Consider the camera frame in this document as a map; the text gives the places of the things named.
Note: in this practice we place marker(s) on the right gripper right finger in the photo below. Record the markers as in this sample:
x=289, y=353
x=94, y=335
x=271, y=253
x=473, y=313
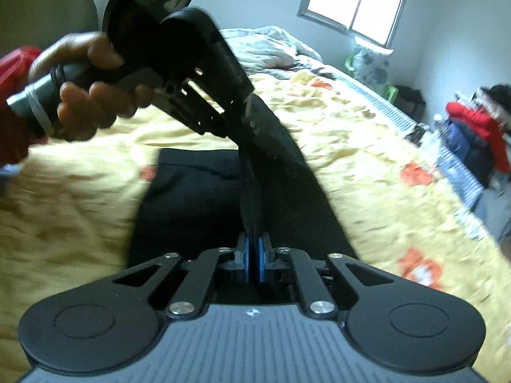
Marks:
x=266, y=257

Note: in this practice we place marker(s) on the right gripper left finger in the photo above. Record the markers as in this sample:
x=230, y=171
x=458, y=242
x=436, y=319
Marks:
x=241, y=256

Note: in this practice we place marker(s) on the black pants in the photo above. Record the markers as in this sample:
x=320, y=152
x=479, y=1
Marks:
x=204, y=199

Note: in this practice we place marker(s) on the white crumpled blanket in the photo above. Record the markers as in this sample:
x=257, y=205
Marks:
x=268, y=47

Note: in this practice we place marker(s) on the yellow floral bedsheet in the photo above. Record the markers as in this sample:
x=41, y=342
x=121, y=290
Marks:
x=67, y=216

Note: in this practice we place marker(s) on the floral pillow by window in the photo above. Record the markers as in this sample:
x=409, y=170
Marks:
x=371, y=65

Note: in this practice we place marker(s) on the green plastic chair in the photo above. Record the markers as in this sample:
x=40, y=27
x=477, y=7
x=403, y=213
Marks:
x=392, y=91

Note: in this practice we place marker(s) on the pile of clothes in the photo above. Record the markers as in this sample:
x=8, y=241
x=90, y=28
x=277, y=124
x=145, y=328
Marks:
x=476, y=130

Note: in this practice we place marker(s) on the window with grey frame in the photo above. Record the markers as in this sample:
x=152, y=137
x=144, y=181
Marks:
x=374, y=20

